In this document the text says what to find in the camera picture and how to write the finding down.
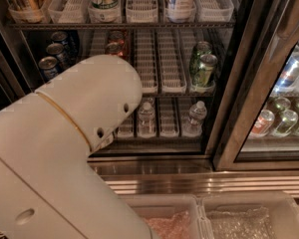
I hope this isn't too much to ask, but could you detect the red coca cola can rear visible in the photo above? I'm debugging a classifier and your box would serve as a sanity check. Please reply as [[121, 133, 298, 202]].
[[108, 31, 125, 45]]

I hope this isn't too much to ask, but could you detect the blue pepsi can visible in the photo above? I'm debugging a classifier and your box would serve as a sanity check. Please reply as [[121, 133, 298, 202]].
[[46, 43, 71, 70], [51, 31, 78, 58], [38, 56, 60, 81]]

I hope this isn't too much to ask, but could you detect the orange can behind right door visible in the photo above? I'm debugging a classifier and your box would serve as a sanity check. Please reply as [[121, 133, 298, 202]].
[[250, 110, 275, 137]]

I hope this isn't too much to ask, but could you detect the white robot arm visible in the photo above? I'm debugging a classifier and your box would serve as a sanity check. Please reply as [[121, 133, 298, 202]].
[[0, 55, 150, 239]]

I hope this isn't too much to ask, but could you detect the closed right fridge door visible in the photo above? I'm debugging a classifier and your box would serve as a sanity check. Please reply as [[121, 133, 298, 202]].
[[213, 0, 299, 171]]

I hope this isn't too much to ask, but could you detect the green soda can rear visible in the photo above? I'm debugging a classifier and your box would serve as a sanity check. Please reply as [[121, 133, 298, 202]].
[[189, 41, 212, 77]]

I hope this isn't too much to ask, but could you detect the red coca cola can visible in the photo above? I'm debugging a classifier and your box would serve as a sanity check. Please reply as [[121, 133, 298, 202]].
[[105, 43, 124, 57], [108, 31, 125, 45]]

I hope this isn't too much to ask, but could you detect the redbull can behind right door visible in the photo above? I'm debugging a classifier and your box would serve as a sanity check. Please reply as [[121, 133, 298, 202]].
[[273, 52, 299, 94]]

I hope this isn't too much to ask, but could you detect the red coca cola can middle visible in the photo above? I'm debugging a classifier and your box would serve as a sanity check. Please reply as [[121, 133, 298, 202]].
[[105, 43, 124, 57]]

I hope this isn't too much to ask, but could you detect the water bottle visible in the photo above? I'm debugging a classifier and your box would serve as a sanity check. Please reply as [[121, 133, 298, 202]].
[[138, 102, 155, 137], [183, 101, 207, 137]]

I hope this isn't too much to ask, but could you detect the blue pepsi can rear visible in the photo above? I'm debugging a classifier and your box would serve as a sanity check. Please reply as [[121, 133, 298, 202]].
[[51, 31, 78, 58]]

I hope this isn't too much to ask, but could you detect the water bottle bottom centre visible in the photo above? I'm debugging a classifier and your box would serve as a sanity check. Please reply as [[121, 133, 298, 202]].
[[138, 102, 155, 137]]

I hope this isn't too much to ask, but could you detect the clear bin pink bubble wrap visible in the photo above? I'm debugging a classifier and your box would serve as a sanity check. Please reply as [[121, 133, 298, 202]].
[[122, 194, 213, 239]]

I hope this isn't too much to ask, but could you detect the green can behind right door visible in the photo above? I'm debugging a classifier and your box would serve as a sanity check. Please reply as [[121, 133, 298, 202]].
[[271, 110, 299, 137]]

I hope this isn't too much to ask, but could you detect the water bottle bottom right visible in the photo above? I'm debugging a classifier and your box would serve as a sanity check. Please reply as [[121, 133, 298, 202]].
[[183, 101, 207, 137]]

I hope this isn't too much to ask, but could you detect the blue pepsi can front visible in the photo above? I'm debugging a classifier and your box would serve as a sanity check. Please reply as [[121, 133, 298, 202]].
[[38, 56, 60, 81]]

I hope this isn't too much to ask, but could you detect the blue pepsi can middle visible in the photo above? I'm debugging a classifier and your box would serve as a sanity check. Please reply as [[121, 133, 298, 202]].
[[46, 43, 71, 70]]

